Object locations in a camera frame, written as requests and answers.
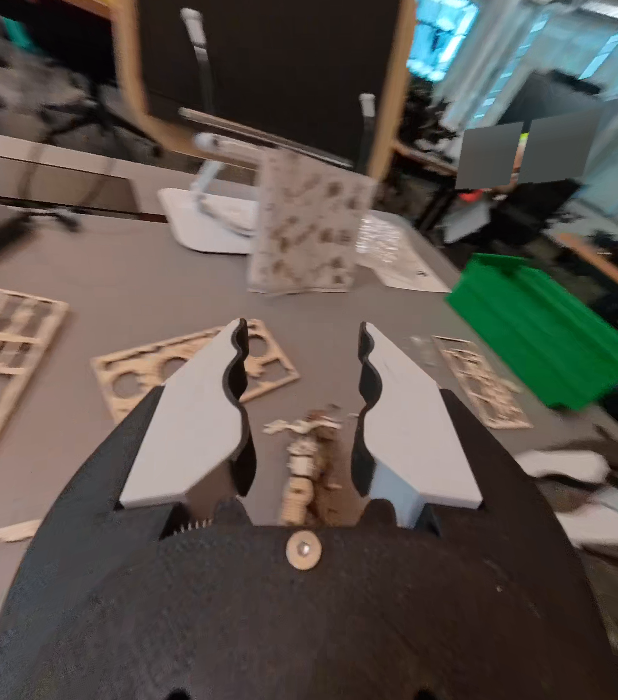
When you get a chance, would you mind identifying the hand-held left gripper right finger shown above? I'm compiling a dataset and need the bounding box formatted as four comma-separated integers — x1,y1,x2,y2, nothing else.
350,322,483,529

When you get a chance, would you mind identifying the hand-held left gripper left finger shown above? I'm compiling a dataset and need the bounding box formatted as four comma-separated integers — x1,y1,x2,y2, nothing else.
119,318,258,509

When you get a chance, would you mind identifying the wooden gear assembly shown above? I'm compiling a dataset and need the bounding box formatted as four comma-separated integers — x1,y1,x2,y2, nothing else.
262,404,361,527

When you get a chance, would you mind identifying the grey desk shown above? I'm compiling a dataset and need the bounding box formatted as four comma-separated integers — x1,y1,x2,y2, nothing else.
0,159,618,684

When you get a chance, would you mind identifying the wooden sheet with gear hole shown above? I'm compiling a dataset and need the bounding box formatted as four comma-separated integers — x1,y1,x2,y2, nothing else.
432,335,533,430

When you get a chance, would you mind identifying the wooden sheet with round holes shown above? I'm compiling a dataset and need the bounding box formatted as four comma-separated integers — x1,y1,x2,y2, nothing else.
92,319,300,423

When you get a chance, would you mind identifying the green plastic bin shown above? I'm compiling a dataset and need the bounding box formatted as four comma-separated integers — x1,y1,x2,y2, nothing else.
445,252,618,411

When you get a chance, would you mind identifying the large clear plastic bag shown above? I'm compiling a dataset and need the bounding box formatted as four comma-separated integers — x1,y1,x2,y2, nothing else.
355,212,453,294

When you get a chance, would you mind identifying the long slotted wooden sheet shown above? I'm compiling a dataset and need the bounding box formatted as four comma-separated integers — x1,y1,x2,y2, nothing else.
0,279,70,503

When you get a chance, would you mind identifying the wooden puzzle sheet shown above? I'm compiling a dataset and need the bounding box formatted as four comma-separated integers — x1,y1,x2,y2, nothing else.
0,518,43,547

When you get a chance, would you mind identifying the instruction booklet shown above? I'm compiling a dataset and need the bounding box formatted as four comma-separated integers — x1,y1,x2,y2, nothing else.
247,150,378,295

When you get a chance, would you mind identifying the wooden top background table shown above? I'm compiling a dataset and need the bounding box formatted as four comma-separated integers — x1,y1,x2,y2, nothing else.
556,233,618,314

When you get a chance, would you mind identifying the black divider panel wooden rim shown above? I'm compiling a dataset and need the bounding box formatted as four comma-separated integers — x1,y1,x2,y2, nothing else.
114,0,418,181

